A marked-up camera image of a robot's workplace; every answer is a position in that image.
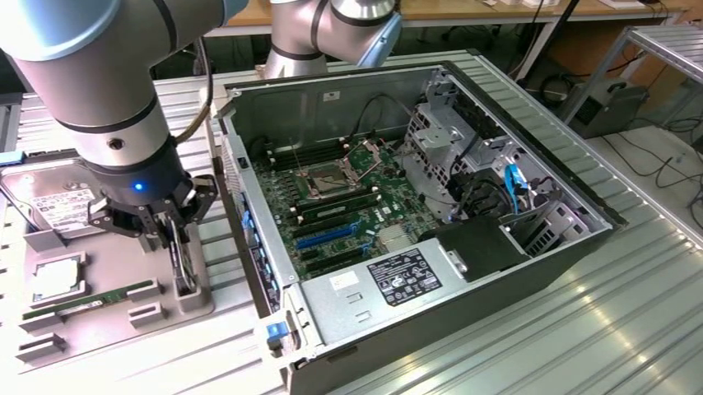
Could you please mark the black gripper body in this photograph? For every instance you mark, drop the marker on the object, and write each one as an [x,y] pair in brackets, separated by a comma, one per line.
[138,187]

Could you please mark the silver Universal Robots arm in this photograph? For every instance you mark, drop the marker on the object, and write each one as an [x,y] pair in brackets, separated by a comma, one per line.
[94,82]

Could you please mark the grey parts rack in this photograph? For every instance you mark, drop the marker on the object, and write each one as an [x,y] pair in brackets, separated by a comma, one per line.
[105,263]

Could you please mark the silver hard disk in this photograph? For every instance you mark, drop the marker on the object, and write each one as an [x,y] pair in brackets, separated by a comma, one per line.
[33,193]

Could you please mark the CPU chip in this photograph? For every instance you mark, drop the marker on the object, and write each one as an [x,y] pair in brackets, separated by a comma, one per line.
[55,280]

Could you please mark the green RAM stick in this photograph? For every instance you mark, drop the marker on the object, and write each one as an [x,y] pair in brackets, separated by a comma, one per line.
[110,297]

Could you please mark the thin socket locking lever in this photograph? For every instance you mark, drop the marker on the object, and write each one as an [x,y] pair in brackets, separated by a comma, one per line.
[298,160]

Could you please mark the CPU socket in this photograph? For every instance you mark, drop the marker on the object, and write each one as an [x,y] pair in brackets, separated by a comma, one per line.
[325,181]

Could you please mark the blue plastic piece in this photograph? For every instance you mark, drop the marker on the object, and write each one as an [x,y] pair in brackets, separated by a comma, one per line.
[11,158]

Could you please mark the blue expansion slot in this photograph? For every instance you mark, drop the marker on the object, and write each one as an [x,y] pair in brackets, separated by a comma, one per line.
[325,238]

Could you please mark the black RAM stick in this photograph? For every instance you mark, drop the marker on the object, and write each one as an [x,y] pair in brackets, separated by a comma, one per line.
[341,206]

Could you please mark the metal socket cover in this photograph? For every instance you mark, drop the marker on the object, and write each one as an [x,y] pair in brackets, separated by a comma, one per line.
[365,154]

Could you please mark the green motherboard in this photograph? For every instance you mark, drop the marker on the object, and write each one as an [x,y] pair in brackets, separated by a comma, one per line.
[379,214]

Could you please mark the blue case latch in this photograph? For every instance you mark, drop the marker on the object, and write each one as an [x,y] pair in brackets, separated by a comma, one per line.
[277,335]

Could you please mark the grey power supply unit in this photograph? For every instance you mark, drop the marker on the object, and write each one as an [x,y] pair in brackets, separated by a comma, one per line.
[341,304]

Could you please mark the silver chipset heatsink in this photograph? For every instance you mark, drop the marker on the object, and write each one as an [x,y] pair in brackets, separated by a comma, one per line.
[395,240]

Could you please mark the metal disk bay cage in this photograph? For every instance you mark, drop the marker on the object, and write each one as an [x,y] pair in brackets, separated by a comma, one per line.
[434,136]

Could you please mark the black plastic shroud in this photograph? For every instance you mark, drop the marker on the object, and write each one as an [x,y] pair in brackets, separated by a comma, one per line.
[478,247]

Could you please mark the open black PC case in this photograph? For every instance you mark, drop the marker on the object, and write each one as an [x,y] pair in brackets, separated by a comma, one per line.
[549,288]

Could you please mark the wooden desk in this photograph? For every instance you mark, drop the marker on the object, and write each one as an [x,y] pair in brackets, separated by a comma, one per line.
[494,10]

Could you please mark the black box on floor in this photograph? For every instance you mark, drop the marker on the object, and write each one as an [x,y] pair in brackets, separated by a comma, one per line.
[610,111]

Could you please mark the aluminium frame table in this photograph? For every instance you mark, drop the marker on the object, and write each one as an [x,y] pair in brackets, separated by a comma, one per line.
[660,45]

